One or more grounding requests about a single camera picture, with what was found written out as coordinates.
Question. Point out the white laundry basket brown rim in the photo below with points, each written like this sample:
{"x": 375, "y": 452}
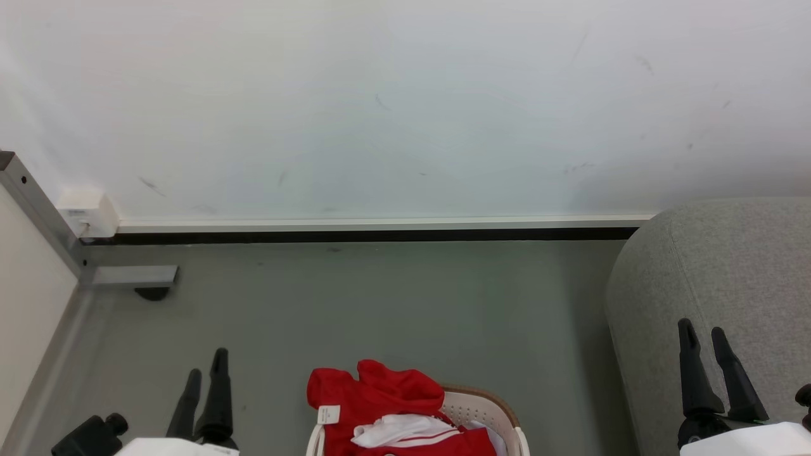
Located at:
{"x": 478, "y": 408}

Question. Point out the black baseboard strip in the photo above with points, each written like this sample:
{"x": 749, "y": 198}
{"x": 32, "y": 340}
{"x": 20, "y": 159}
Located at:
{"x": 380, "y": 236}

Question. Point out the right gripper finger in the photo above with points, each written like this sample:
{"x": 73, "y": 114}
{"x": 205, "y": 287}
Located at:
{"x": 696, "y": 380}
{"x": 737, "y": 386}

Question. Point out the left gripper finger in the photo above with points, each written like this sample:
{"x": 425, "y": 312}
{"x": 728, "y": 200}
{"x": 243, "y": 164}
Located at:
{"x": 185, "y": 405}
{"x": 217, "y": 399}

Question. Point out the grey upholstered seat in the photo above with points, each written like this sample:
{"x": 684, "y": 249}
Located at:
{"x": 716, "y": 272}

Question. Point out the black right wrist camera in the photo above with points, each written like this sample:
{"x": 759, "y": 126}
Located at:
{"x": 804, "y": 405}

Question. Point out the grey metal partition foot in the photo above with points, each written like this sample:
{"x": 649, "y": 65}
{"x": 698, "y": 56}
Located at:
{"x": 133, "y": 275}

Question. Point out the red white sports jersey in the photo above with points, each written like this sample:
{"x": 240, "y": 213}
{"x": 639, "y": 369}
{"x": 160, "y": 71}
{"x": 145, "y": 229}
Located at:
{"x": 374, "y": 396}

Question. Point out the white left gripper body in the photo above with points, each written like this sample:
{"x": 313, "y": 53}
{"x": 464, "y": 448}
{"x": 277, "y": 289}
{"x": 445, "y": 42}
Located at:
{"x": 177, "y": 448}

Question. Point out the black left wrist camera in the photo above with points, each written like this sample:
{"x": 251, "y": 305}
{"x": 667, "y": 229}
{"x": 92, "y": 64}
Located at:
{"x": 89, "y": 437}

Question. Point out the black partition foot pad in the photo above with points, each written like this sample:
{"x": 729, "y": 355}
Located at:
{"x": 152, "y": 293}

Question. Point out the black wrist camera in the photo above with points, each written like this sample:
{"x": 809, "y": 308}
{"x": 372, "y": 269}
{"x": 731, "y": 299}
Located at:
{"x": 89, "y": 437}
{"x": 804, "y": 405}

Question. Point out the white wall junction box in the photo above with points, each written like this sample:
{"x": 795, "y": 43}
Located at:
{"x": 89, "y": 209}

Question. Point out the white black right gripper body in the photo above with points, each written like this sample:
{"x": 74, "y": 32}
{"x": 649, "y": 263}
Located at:
{"x": 747, "y": 440}

